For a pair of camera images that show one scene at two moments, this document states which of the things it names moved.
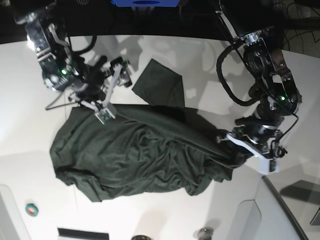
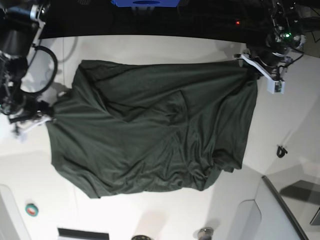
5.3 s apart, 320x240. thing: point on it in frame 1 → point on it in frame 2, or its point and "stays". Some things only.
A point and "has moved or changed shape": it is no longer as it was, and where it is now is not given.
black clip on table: x=281 y=152 stays
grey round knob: x=205 y=233 stays
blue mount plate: x=146 y=3 stays
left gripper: x=91 y=88 → x=29 y=107
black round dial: x=140 y=237 stays
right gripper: x=257 y=135 → x=272 y=60
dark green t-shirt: x=155 y=146 has moved or changed shape
